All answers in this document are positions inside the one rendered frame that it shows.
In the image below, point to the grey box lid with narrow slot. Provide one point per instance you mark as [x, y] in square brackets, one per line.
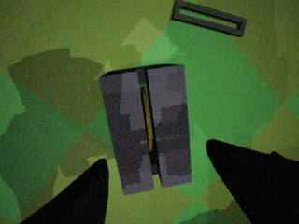
[166, 86]

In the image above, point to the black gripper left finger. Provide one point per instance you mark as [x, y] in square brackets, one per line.
[84, 201]

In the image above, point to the dark grey rectangular frame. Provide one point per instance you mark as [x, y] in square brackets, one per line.
[211, 13]

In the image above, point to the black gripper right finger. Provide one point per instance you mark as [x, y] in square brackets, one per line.
[265, 186]

